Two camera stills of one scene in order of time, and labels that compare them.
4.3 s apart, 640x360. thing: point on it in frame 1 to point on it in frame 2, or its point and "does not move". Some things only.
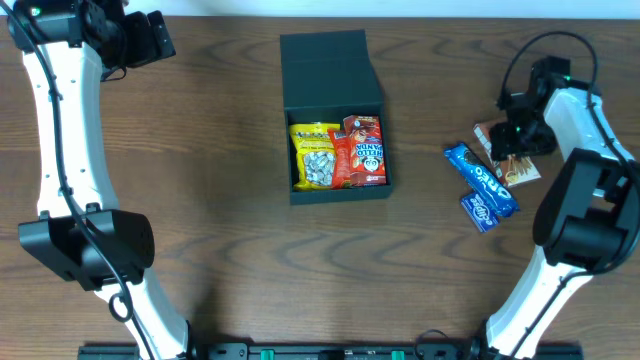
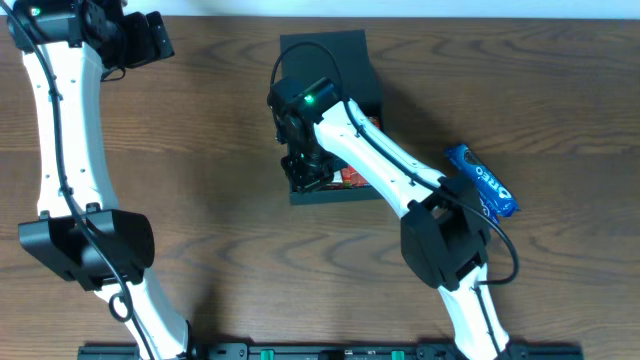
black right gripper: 503,142 to 307,176
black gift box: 327,77 does not move
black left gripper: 142,52 does not move
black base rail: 334,351 does not move
